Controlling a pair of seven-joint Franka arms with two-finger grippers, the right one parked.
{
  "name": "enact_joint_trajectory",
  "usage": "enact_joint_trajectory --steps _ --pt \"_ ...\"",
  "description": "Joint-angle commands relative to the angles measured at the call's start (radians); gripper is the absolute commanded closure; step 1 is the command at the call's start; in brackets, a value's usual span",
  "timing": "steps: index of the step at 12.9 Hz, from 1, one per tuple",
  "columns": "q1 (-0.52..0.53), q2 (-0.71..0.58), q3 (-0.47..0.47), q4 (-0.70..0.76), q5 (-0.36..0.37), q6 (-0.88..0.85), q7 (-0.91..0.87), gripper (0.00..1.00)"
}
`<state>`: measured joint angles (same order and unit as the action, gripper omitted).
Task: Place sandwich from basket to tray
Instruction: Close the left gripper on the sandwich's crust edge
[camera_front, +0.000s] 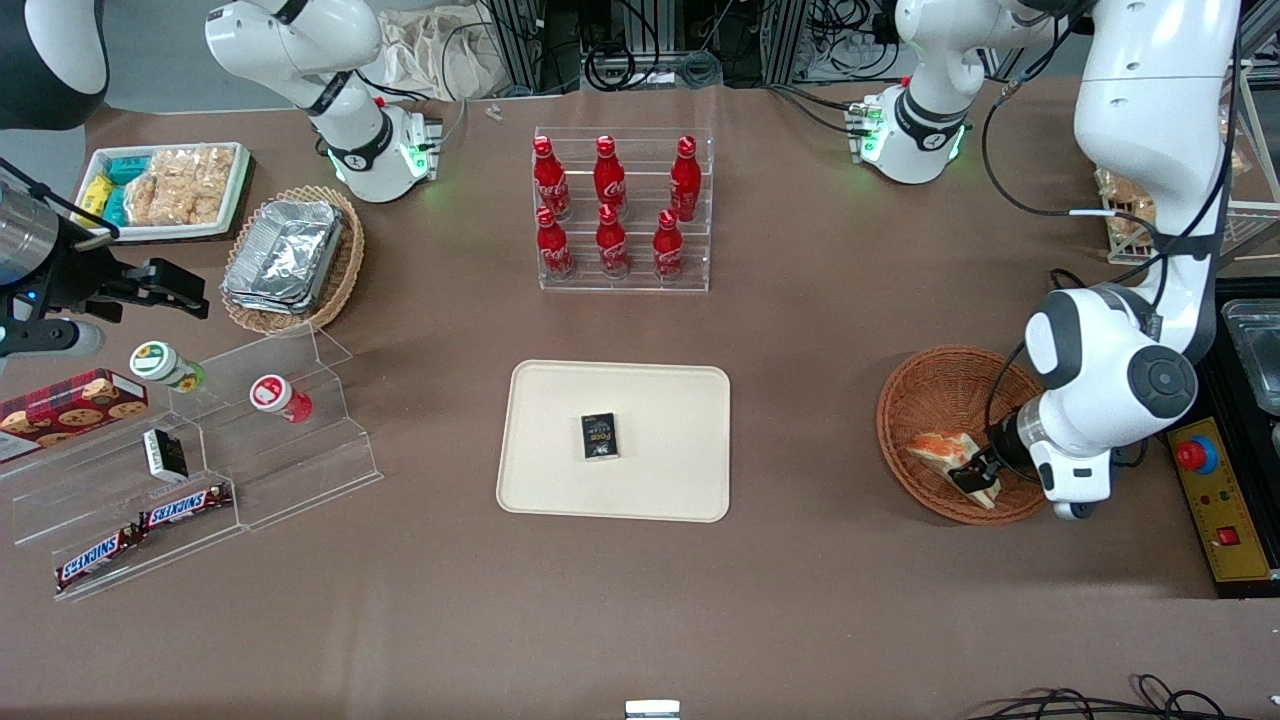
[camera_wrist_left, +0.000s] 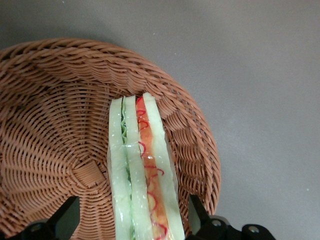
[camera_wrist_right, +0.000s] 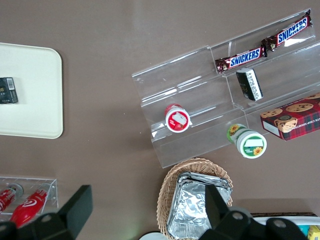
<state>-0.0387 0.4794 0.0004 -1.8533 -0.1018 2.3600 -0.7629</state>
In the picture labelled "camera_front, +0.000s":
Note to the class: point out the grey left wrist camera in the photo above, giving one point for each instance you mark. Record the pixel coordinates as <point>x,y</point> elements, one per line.
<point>1073,510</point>

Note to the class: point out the clear acrylic step stand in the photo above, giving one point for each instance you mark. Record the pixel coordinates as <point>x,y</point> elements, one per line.
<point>290,470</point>

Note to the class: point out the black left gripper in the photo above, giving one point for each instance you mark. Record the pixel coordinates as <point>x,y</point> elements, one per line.
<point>997,454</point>

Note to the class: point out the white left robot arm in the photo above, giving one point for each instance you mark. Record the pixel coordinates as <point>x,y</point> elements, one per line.
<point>1150,100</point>

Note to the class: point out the small silver white object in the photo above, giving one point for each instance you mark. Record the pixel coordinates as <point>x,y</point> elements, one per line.
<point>652,710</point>

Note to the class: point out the small black white box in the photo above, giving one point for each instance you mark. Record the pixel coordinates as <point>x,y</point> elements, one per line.
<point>165,455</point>

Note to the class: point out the red cookie box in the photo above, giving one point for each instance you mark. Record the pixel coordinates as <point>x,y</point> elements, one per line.
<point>70,405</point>

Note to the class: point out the clear rice cracker pack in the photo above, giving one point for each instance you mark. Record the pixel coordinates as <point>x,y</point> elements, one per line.
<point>165,205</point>
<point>195,165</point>

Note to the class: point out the triangular sandwich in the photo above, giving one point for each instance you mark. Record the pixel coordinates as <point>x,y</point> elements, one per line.
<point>935,450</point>

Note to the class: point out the beige cloth bag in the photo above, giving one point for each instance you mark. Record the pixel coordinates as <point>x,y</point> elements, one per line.
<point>420,55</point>

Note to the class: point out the clear fried snack pack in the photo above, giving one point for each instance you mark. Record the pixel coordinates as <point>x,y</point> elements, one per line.
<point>1125,188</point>
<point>1130,225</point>

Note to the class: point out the orange-brown wicker basket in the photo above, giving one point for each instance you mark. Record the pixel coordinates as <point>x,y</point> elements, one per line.
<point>940,390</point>

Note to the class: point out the stacked aluminium foil trays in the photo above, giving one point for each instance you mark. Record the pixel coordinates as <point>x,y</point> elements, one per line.
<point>285,255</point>

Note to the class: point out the aluminium frame rack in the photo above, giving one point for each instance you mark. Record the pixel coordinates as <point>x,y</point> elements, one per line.
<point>785,40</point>
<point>530,45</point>

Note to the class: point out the red emergency stop button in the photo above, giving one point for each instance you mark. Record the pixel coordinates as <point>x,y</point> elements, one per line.
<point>1196,455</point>

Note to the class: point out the red cola bottle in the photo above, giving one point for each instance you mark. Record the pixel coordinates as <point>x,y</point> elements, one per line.
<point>612,245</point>
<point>609,178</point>
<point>552,248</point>
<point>550,180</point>
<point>668,250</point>
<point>685,180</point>

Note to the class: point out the beige plastic tray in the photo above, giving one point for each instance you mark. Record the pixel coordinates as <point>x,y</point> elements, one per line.
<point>660,480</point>

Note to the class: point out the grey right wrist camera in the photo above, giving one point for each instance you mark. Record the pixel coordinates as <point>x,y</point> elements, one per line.
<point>50,338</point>

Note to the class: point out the small black card box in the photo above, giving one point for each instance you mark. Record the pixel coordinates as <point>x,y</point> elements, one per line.
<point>600,437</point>

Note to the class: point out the yellow snack packet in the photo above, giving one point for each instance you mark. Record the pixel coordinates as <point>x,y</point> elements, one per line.
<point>95,195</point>

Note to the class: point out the teal snack packet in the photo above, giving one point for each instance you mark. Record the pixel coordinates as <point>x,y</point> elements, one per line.
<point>115,208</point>
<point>128,168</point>

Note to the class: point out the white rectangular snack tray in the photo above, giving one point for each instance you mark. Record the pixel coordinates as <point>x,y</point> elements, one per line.
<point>235,195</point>

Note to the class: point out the green drink bottle sunflower lid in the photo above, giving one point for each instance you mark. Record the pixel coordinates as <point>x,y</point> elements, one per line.
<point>160,364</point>

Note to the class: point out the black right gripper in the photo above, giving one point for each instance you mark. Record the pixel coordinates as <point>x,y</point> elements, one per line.
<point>83,283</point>

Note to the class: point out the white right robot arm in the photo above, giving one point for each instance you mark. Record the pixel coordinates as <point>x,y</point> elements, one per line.
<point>300,40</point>

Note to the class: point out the yellow control box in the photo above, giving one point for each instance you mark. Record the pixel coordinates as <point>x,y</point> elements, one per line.
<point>1225,500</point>

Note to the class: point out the red drink bottle white lid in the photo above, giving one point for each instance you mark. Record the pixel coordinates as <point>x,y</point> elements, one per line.
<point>275,395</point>

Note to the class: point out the light tan wicker basket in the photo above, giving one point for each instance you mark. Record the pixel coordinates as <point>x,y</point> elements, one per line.
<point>345,270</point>

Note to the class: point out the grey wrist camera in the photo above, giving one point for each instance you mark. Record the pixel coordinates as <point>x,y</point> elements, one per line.
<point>50,338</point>
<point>1073,510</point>

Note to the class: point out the black countertop appliance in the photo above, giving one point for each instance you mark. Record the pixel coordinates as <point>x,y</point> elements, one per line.
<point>1225,400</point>

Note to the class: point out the Snickers chocolate bar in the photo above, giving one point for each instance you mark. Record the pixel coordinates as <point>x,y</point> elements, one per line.
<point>98,557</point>
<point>185,505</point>

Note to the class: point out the clear acrylic bottle rack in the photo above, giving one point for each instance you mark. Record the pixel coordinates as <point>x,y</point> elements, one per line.
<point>640,283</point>

